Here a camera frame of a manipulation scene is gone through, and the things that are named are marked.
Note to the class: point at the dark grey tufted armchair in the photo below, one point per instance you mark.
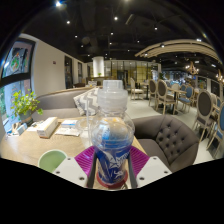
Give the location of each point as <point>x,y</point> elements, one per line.
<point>166,140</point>

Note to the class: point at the grey white chevron cushion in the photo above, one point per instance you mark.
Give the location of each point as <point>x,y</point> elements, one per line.
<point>85,101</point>

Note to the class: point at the green potted plant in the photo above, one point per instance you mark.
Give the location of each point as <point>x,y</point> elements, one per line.
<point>25,105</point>

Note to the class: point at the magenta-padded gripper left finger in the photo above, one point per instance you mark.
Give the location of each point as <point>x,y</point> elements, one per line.
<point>71,170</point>

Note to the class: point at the small blue white packet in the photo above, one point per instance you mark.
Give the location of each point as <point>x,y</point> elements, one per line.
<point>69,124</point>

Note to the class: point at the grey wood-trimmed sofa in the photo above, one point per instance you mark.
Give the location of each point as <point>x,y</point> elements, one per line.
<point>56,103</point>

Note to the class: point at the white round pillar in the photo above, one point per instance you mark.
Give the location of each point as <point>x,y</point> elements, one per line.
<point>98,66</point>

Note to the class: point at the pale green mug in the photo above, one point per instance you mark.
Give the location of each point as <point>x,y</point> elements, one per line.
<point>51,160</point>

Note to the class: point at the small blue tissue box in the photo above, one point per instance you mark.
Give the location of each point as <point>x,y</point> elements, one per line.
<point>21,129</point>

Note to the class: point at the group of dining chairs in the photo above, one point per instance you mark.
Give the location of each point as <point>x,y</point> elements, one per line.
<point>203,106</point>

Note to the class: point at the black-framed illustrated wall panel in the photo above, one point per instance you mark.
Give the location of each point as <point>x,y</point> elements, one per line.
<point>15,66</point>

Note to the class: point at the clear blue-labelled water bottle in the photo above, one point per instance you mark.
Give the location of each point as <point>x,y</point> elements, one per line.
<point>112,150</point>

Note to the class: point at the thick white book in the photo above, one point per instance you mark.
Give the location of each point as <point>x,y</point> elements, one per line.
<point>46,126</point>

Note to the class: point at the group of ceiling spotlights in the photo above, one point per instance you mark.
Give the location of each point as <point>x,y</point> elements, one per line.
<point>58,4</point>

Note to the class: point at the white paper leaflet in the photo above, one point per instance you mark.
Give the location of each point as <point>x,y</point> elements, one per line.
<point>68,132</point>

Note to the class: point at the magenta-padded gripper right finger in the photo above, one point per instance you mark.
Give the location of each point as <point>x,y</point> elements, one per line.
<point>151,169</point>

